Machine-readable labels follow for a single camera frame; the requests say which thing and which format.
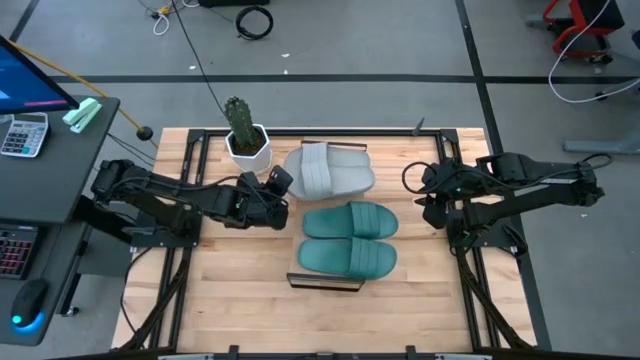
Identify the light grey rubber slide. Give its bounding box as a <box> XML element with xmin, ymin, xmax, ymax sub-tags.
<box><xmin>282</xmin><ymin>162</ymin><xmax>377</xmax><ymax>202</ymax></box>
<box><xmin>287</xmin><ymin>141</ymin><xmax>373</xmax><ymax>174</ymax></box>

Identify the green cactus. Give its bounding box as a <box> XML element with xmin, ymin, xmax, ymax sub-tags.
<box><xmin>223</xmin><ymin>95</ymin><xmax>260</xmax><ymax>151</ymax></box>

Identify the black aluminium rig frame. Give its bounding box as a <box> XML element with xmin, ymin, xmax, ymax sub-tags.
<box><xmin>112</xmin><ymin>127</ymin><xmax>539</xmax><ymax>360</ymax></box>

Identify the grey desk calculator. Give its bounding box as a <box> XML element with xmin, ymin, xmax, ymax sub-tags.
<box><xmin>0</xmin><ymin>111</ymin><xmax>51</xmax><ymax>159</ymax></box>

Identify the black power cable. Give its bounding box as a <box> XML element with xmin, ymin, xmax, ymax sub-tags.
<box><xmin>118</xmin><ymin>244</ymin><xmax>154</xmax><ymax>337</ymax></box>

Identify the long white floor cable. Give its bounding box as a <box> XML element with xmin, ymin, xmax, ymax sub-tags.
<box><xmin>547</xmin><ymin>0</ymin><xmax>640</xmax><ymax>105</ymax></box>

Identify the long black floor cable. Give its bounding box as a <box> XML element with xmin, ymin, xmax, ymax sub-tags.
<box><xmin>168</xmin><ymin>0</ymin><xmax>227</xmax><ymax>119</ymax></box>

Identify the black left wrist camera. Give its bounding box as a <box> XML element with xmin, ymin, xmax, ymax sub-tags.
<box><xmin>263</xmin><ymin>165</ymin><xmax>295</xmax><ymax>198</ymax></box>

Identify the white hexagonal plant pot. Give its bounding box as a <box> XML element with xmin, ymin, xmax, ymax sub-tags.
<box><xmin>224</xmin><ymin>123</ymin><xmax>274</xmax><ymax>176</ymax></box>

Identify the black computer monitor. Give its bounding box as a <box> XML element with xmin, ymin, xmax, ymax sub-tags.
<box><xmin>0</xmin><ymin>33</ymin><xmax>81</xmax><ymax>117</ymax></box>

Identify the mint green stapler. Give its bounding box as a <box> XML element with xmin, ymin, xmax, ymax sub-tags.
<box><xmin>61</xmin><ymin>96</ymin><xmax>104</xmax><ymax>135</ymax></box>

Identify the coiled black cable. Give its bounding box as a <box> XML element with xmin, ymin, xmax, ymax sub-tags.
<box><xmin>234</xmin><ymin>4</ymin><xmax>275</xmax><ymax>42</ymax></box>

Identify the black backlit keyboard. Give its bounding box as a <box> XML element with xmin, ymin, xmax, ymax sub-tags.
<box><xmin>0</xmin><ymin>223</ymin><xmax>41</xmax><ymax>281</ymax></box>

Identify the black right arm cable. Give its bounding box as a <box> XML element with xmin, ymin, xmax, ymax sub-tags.
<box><xmin>401</xmin><ymin>160</ymin><xmax>439</xmax><ymax>196</ymax></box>

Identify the short white floor cable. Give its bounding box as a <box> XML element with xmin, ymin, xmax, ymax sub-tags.
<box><xmin>151</xmin><ymin>0</ymin><xmax>200</xmax><ymax>37</ymax></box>

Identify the black desk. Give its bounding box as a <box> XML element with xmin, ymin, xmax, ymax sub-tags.
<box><xmin>0</xmin><ymin>94</ymin><xmax>122</xmax><ymax>347</ymax></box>

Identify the black mouse with blue light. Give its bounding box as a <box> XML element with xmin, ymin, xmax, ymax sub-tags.
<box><xmin>9</xmin><ymin>278</ymin><xmax>51</xmax><ymax>335</ymax></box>

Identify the yellow cable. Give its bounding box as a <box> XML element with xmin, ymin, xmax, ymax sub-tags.
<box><xmin>5</xmin><ymin>38</ymin><xmax>160</xmax><ymax>150</ymax></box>

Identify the teal green rubber slide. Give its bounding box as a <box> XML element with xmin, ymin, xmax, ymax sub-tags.
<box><xmin>296</xmin><ymin>236</ymin><xmax>399</xmax><ymax>281</ymax></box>
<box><xmin>301</xmin><ymin>200</ymin><xmax>400</xmax><ymax>241</ymax></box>

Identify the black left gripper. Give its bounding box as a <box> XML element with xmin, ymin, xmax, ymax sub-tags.
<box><xmin>233</xmin><ymin>171</ymin><xmax>292</xmax><ymax>232</ymax></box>

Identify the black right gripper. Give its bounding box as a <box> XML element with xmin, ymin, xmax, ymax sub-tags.
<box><xmin>413</xmin><ymin>192</ymin><xmax>454</xmax><ymax>231</ymax></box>

